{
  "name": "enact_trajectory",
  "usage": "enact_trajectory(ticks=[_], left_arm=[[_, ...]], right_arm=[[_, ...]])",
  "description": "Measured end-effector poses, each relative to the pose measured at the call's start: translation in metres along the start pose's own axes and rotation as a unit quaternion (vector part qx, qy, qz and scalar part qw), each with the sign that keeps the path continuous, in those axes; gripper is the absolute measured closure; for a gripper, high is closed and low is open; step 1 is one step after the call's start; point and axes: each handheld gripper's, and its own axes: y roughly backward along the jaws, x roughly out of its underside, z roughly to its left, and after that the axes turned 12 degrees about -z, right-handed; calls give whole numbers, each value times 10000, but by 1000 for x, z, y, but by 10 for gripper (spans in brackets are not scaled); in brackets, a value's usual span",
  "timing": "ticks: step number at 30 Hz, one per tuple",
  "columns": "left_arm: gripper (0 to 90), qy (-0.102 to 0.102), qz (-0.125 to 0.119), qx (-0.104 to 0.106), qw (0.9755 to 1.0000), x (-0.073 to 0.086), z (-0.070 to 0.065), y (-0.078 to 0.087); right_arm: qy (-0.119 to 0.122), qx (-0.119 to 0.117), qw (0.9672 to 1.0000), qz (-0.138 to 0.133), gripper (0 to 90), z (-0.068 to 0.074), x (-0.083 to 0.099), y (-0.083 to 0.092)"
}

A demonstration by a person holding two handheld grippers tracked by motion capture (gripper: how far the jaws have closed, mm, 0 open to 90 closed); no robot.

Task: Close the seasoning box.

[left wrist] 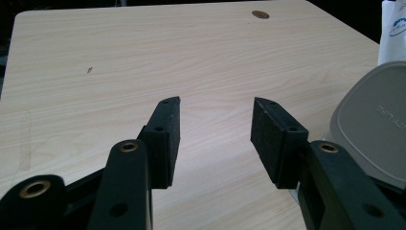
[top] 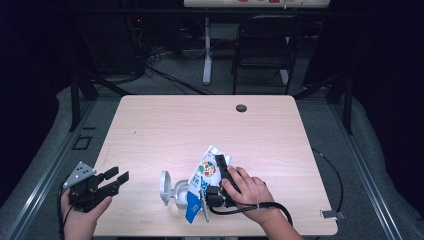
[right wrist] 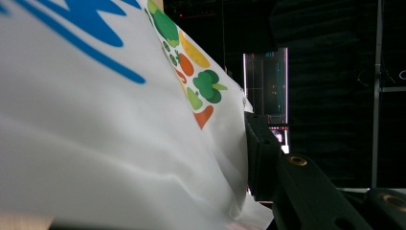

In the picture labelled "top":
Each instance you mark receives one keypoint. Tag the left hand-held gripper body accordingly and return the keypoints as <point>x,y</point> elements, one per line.
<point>86,195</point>

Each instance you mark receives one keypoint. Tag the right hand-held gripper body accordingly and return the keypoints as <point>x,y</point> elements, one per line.
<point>216,198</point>

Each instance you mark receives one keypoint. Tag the white and blue pouch bag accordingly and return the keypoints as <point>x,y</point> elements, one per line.
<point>203,180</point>

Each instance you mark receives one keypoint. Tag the clear jar with white lid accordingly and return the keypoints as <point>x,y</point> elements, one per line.
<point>165,186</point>

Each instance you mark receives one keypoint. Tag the person's left hand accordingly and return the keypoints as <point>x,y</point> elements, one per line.
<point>78,225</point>

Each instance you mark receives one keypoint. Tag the person's right hand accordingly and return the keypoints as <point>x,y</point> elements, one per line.
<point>253,196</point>

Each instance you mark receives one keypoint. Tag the dark round table grommet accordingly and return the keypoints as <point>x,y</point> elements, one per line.
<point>241,108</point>

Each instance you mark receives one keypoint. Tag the white desk leg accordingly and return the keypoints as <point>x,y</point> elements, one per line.
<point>207,66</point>

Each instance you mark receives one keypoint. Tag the grey tape strip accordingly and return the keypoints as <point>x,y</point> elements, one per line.
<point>333,215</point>

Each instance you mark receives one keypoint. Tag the black folding chair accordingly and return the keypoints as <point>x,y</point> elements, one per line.
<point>266,40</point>

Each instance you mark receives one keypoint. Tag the aluminium floor rail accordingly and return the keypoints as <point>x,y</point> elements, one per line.
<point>50,173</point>
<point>363,173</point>

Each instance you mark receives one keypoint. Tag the black metal frame post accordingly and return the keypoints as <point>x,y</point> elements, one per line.
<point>75,100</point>
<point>348,106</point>

